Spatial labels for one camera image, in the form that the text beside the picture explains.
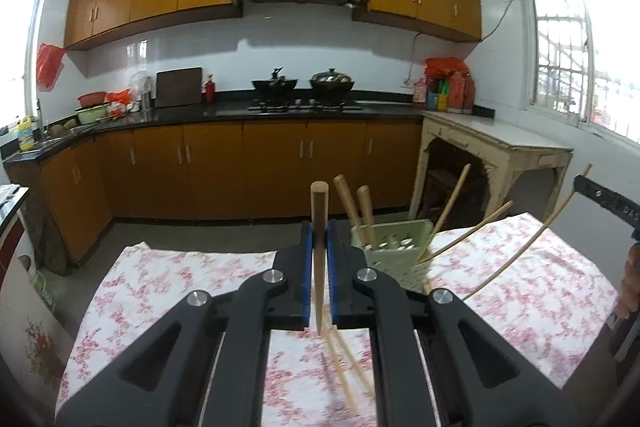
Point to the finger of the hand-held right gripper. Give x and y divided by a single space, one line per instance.
595 194

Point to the green basin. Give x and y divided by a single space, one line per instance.
92 114

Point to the hanging red plastic bag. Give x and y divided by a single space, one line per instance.
50 64

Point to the black stone countertop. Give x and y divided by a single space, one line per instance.
200 109

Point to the green perforated utensil holder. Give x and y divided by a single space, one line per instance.
400 243

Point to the crumpled red plastic bag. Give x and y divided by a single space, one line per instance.
445 67

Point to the row of condiment bottles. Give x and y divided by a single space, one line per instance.
455 94

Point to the red bottle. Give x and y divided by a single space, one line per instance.
210 91

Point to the worn cream wooden table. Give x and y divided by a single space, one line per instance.
500 142

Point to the barred glass window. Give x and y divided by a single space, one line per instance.
560 42

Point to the orange plastic bag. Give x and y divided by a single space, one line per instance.
119 98

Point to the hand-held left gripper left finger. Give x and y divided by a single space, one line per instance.
306 272

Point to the red floral tablecloth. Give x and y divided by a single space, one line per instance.
175 277

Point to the sink faucet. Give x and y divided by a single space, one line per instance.
39 117

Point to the wooden base cabinets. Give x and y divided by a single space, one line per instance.
250 167

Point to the brown potato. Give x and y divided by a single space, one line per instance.
70 124

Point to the black wok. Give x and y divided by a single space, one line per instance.
274 86

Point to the dark cutting board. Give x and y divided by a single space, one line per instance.
179 87

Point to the yellow detergent bottle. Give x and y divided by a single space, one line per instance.
26 137

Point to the person's right hand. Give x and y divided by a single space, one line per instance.
632 282

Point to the sliding glass window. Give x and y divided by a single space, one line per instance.
20 47

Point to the wooden stool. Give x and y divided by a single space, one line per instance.
440 179

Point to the clear plastic bag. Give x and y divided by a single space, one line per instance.
140 84

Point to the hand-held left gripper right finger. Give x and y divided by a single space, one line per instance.
332 277

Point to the red basin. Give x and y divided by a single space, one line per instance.
92 98

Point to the gas stove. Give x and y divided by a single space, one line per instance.
305 107

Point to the black pot with lid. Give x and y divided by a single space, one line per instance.
332 83

